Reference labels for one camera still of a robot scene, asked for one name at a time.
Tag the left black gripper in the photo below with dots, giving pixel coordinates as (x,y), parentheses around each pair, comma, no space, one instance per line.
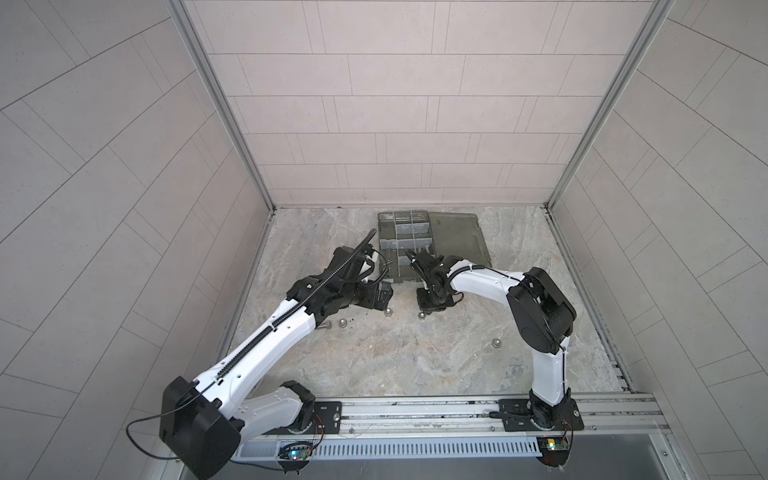
(382,300)

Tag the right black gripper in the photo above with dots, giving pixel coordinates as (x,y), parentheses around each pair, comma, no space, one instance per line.
(429,309)

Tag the grey compartment organizer box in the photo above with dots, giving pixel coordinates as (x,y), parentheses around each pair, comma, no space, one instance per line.
(439,233)

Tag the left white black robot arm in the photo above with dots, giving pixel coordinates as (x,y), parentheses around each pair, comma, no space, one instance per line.
(264,354)

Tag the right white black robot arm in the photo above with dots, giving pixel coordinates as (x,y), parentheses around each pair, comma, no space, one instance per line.
(543,316)

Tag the left circuit board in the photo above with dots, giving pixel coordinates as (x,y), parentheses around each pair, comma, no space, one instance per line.
(295,455)

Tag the circuit board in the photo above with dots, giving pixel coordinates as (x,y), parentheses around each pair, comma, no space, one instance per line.
(295,455)
(555,451)

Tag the right circuit board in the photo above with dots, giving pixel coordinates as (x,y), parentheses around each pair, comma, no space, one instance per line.
(555,451)

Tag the aluminium mounting rail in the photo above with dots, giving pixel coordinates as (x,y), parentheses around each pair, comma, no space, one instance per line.
(469,415)

